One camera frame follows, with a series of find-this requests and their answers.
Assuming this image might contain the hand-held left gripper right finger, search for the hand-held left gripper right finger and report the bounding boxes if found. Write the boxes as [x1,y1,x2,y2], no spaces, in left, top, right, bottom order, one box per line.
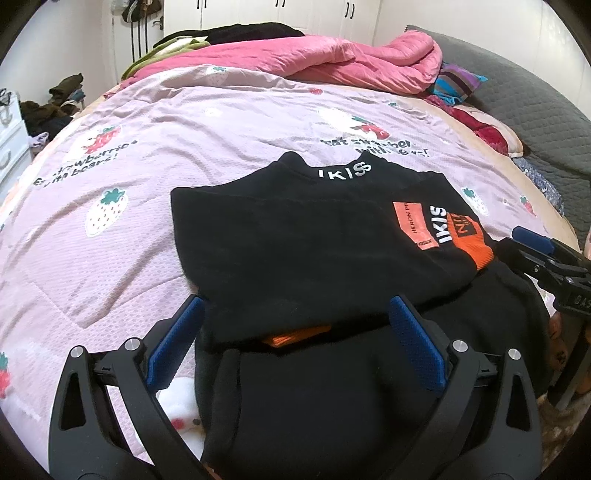
[389,295,543,480]

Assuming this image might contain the hanging bags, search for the hanging bags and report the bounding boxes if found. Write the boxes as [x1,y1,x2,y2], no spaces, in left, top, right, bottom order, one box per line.
[121,0,164,24]

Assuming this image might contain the black sweater with orange cuffs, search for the black sweater with orange cuffs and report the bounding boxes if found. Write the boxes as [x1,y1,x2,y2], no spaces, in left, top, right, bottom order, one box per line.
[170,151,552,480]

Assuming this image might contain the pink quilt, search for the pink quilt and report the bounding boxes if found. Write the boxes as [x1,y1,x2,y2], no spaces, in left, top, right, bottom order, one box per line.
[139,32,443,95]

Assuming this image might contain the pile of dark clothes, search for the pile of dark clothes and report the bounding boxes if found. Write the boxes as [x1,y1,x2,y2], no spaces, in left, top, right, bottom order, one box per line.
[18,73,86,134]

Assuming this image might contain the white drawer cabinet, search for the white drawer cabinet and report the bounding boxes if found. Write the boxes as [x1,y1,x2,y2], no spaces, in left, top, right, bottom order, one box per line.
[0,90,33,176]

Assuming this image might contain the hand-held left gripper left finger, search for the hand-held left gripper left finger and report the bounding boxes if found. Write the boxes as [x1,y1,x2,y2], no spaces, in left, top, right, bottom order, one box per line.
[48,295,206,480]

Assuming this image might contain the beige bed sheet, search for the beige bed sheet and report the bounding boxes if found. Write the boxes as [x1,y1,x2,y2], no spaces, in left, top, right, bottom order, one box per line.
[505,154,587,250]

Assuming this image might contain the red pillow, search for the red pillow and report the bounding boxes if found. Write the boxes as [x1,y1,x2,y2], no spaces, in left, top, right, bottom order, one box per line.
[450,104,525,155]

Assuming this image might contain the black clothing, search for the black clothing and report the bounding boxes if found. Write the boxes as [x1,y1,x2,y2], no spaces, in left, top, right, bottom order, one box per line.
[152,23,305,49]

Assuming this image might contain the grey quilted headboard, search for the grey quilted headboard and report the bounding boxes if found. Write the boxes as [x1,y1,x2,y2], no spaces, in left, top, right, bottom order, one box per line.
[406,25,591,190]

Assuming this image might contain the lilac strawberry printed blanket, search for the lilac strawberry printed blanket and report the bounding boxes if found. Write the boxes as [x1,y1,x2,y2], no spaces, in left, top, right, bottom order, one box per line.
[0,65,580,467]

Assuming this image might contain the purple striped pillow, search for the purple striped pillow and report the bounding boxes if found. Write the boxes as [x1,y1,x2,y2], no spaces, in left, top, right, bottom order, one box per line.
[431,62,488,107]

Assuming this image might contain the green cloth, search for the green cloth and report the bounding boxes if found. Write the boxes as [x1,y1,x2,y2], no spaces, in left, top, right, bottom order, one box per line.
[121,37,211,79]

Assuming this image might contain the white door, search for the white door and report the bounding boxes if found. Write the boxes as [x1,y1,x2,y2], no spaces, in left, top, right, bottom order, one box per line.
[111,0,166,88]

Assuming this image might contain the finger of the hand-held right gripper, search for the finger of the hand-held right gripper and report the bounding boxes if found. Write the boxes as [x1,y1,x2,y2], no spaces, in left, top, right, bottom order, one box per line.
[495,237,552,283]
[512,225,556,254]

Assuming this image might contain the white wardrobe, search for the white wardrobe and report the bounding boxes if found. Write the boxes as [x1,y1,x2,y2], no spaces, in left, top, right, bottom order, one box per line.
[164,0,382,47]

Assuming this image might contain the blue patterned cloth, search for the blue patterned cloth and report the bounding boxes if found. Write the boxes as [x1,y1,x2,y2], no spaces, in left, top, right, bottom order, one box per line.
[512,157,566,215]

